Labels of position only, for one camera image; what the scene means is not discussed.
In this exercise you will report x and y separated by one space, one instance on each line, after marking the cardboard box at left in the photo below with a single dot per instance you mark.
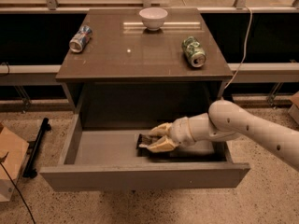
12 154

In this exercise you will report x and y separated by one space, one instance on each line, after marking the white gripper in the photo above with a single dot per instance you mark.
179 131

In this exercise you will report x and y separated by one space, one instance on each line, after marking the cardboard box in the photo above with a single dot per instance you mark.
12 154
294 110

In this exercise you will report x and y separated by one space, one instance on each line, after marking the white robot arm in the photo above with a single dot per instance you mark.
224 121

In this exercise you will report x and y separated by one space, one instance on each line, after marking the cardboard box at right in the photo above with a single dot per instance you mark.
294 110

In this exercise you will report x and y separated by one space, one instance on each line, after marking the black metal bar on floor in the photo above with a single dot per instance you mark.
30 171

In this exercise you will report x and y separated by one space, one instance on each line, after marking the blue and white crushed can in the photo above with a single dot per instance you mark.
80 39

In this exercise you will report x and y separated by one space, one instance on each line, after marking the open grey top drawer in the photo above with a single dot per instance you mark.
111 160

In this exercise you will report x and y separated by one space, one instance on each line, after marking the black rxbar chocolate wrapper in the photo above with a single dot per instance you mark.
144 141

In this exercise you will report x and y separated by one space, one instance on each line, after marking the grey cabinet with counter top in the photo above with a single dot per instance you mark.
129 77

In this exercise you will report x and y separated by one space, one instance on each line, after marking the green crushed can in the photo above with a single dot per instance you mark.
194 52

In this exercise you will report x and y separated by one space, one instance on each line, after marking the white ceramic bowl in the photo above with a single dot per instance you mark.
153 17

